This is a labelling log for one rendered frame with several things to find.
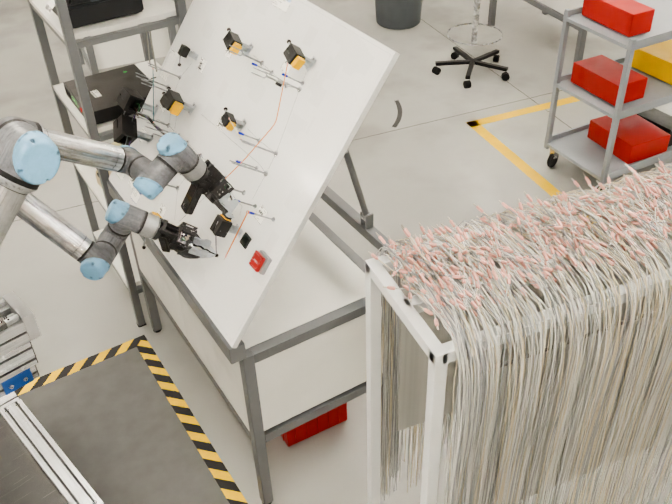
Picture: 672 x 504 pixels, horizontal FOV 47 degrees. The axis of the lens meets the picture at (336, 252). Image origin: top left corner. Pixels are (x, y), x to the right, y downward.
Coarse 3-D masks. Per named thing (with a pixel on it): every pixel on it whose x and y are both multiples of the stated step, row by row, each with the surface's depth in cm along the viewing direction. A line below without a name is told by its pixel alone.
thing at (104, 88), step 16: (96, 80) 340; (112, 80) 339; (128, 80) 339; (96, 96) 327; (112, 96) 327; (144, 96) 326; (80, 112) 329; (96, 112) 317; (112, 112) 321; (128, 112) 325
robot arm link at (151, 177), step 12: (156, 156) 222; (132, 168) 224; (144, 168) 221; (156, 168) 220; (168, 168) 220; (144, 180) 219; (156, 180) 220; (168, 180) 222; (144, 192) 219; (156, 192) 221
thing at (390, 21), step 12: (384, 0) 647; (396, 0) 643; (408, 0) 644; (420, 0) 653; (384, 12) 654; (396, 12) 650; (408, 12) 651; (420, 12) 662; (384, 24) 661; (396, 24) 657; (408, 24) 658
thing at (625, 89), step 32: (608, 0) 407; (640, 0) 440; (608, 32) 406; (640, 32) 400; (576, 64) 438; (608, 64) 436; (640, 64) 454; (576, 96) 437; (608, 96) 424; (640, 96) 427; (576, 128) 479; (608, 128) 458; (640, 128) 457; (576, 160) 455; (608, 160) 431; (640, 160) 453
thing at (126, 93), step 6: (126, 90) 296; (132, 90) 300; (120, 96) 299; (126, 96) 295; (132, 96) 294; (138, 96) 297; (120, 102) 298; (126, 102) 294; (132, 102) 299; (138, 102) 298; (144, 102) 298; (126, 108) 295; (132, 108) 300; (138, 108) 298; (144, 108) 303; (150, 108) 306; (156, 108) 306
